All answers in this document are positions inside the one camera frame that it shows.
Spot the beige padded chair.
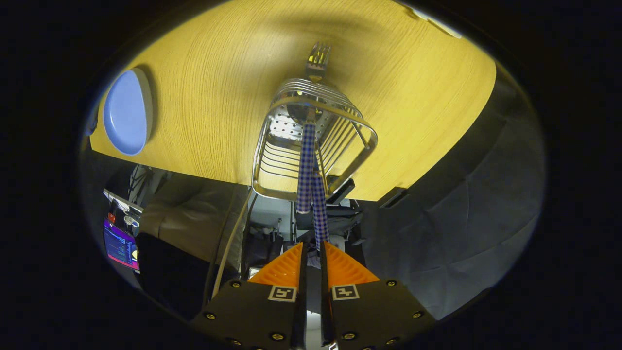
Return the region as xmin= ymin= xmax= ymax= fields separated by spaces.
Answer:
xmin=138 ymin=177 xmax=249 ymax=265

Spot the white divided seasoning dish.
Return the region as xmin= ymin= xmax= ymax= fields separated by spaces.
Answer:
xmin=411 ymin=6 xmax=463 ymax=39

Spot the black table clamp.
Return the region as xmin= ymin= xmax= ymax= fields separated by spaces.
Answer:
xmin=327 ymin=178 xmax=356 ymax=205
xmin=378 ymin=187 xmax=409 ymax=209

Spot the blue round plate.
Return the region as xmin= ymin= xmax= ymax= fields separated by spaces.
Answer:
xmin=102 ymin=67 xmax=154 ymax=156

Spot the lit computer screen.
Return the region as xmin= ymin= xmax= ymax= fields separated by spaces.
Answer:
xmin=103 ymin=219 xmax=140 ymax=271

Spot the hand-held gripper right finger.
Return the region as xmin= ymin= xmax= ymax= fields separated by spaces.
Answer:
xmin=320 ymin=241 xmax=438 ymax=350

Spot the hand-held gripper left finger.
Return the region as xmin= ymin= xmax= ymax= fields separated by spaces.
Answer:
xmin=191 ymin=242 xmax=308 ymax=350

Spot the metal wire cutlery holder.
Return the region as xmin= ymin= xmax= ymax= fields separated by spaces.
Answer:
xmin=251 ymin=78 xmax=379 ymax=201

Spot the checked handle spoon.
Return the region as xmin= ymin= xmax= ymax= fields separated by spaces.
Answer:
xmin=287 ymin=105 xmax=316 ymax=214

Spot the checked handle fork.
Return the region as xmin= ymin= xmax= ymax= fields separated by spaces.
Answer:
xmin=305 ymin=43 xmax=332 ymax=251

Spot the white side table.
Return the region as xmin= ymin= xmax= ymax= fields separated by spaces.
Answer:
xmin=103 ymin=189 xmax=144 ymax=214

